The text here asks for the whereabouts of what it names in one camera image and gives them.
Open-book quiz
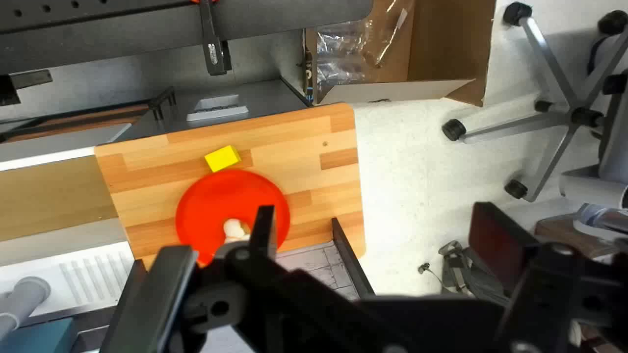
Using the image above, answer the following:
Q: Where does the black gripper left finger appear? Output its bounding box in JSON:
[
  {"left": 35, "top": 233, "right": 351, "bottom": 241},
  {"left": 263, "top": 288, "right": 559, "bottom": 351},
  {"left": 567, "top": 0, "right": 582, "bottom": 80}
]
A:
[{"left": 115, "top": 245, "right": 196, "bottom": 353}]

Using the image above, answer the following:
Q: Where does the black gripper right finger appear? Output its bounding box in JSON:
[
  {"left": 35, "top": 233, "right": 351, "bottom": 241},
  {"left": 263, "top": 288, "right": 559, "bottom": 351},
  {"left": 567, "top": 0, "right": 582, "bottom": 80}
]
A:
[{"left": 469, "top": 202, "right": 628, "bottom": 353}]

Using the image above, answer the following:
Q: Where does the cream plush toy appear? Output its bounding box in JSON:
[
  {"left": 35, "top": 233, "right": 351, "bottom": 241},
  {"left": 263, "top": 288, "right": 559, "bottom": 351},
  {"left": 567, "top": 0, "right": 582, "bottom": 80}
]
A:
[{"left": 223, "top": 219, "right": 251, "bottom": 243}]

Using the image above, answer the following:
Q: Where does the orange round plate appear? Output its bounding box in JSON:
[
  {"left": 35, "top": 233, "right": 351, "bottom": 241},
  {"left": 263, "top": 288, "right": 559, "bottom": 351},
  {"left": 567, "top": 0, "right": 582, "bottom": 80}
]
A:
[{"left": 174, "top": 168, "right": 290, "bottom": 264}]

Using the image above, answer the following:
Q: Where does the yellow rectangular block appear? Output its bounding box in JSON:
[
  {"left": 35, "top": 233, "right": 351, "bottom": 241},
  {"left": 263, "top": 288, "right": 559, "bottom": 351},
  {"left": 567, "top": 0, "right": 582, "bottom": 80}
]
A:
[{"left": 204, "top": 145, "right": 241, "bottom": 172}]

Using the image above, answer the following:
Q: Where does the grey office chair base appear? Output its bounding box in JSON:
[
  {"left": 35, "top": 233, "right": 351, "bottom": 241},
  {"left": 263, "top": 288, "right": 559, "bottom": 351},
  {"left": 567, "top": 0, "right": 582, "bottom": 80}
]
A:
[{"left": 439, "top": 0, "right": 628, "bottom": 204}]

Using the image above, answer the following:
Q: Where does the wooden butcher-block board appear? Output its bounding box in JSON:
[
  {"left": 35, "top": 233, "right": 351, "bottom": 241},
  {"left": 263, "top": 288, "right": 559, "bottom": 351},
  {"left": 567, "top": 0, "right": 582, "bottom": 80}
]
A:
[{"left": 94, "top": 104, "right": 365, "bottom": 260}]

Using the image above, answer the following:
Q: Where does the brown cardboard box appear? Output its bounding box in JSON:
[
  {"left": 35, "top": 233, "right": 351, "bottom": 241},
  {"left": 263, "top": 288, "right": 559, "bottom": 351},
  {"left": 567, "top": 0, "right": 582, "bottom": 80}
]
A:
[{"left": 304, "top": 0, "right": 496, "bottom": 106}]

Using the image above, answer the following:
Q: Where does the clear plastic bag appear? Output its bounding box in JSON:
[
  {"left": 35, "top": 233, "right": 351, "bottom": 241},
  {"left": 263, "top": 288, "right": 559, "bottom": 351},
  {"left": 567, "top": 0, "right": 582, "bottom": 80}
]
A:
[{"left": 315, "top": 19, "right": 370, "bottom": 92}]

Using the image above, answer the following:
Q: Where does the black clamp on rail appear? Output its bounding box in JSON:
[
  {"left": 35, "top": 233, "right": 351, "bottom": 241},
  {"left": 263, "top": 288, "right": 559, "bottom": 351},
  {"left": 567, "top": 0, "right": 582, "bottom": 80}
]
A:
[{"left": 196, "top": 0, "right": 231, "bottom": 76}]

